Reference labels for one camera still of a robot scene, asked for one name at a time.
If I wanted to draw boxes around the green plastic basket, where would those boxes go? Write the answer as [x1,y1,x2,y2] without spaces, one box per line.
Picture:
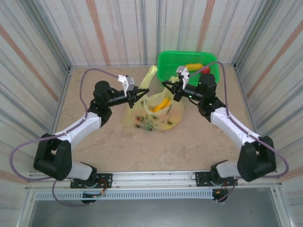
[157,51,220,87]

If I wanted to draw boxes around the yellow printed plastic bag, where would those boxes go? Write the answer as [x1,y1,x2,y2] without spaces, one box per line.
[121,65,185,132]

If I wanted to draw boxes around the small yellow fake banana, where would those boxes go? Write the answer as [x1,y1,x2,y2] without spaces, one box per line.
[185,62,204,71]

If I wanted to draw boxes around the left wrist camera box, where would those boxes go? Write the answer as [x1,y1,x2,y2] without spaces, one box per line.
[117,74,136,93]

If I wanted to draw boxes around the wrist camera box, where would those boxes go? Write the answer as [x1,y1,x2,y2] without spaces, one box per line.
[175,65,190,88]
[117,74,136,93]

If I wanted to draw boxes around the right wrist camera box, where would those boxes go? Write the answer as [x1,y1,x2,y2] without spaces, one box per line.
[175,65,190,88]

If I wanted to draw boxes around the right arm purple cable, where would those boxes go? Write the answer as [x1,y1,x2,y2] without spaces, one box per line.
[188,61,290,203]

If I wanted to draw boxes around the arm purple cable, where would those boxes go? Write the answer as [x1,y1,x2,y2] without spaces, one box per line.
[9,68,120,208]
[188,61,290,203]

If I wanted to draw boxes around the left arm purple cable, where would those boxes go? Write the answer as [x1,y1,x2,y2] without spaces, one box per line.
[9,68,120,208]

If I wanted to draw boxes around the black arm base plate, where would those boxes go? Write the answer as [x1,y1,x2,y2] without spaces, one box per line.
[194,170,238,187]
[70,173,113,189]

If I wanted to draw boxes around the aluminium mounting rail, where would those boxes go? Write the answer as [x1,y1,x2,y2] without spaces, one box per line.
[25,168,284,190]

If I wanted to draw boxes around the white slotted cable tray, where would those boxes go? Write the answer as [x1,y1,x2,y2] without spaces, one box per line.
[34,190,214,201]

